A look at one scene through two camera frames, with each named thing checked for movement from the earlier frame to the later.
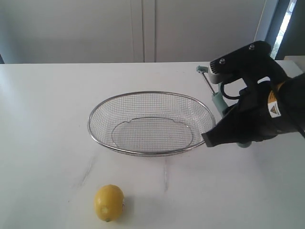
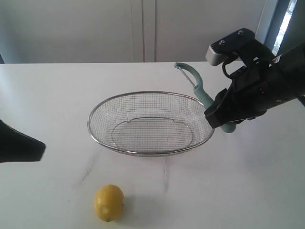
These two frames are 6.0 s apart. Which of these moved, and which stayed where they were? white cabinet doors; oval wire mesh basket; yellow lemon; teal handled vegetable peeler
Moved: teal handled vegetable peeler
Stayed: oval wire mesh basket; yellow lemon; white cabinet doors
